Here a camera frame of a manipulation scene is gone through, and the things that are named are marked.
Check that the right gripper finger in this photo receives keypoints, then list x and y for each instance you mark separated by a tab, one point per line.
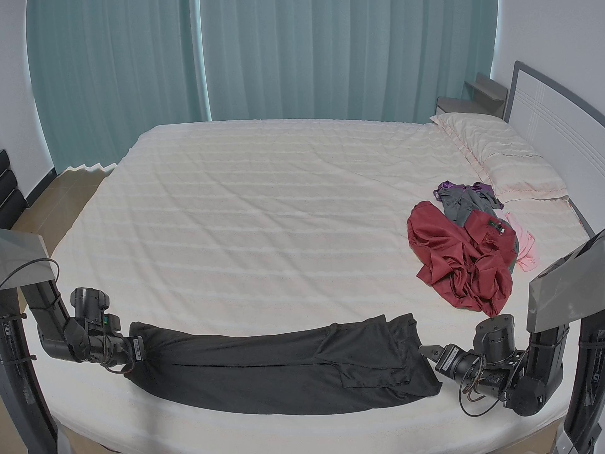
432	352

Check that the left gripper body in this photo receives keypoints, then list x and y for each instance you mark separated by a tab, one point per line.
125	348

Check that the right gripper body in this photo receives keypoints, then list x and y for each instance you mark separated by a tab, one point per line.
458	362

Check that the black T-shirt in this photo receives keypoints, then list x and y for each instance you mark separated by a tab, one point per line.
264	367

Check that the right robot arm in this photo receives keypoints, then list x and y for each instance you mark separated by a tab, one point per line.
557	291

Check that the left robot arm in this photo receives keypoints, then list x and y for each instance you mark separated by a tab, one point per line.
42	310

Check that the dark red garment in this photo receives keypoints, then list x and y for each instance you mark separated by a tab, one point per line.
444	253

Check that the pink garment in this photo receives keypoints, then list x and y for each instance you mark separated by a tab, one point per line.
527	248

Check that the grey and purple garment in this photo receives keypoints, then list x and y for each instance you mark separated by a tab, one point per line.
461	201

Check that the black chest of drawers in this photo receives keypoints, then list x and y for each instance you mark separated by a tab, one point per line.
9	192

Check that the bed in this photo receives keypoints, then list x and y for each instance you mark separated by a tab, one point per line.
260	196

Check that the cream pillow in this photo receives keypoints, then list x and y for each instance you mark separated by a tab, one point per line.
505	154

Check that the grey bedside table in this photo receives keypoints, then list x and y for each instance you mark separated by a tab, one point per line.
468	104

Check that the blue-green curtain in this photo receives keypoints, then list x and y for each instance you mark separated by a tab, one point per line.
118	64
345	40

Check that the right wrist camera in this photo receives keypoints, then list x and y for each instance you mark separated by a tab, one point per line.
495	336

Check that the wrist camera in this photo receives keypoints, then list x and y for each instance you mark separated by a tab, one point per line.
495	336
92	308

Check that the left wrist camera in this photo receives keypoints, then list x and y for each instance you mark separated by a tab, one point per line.
92	308

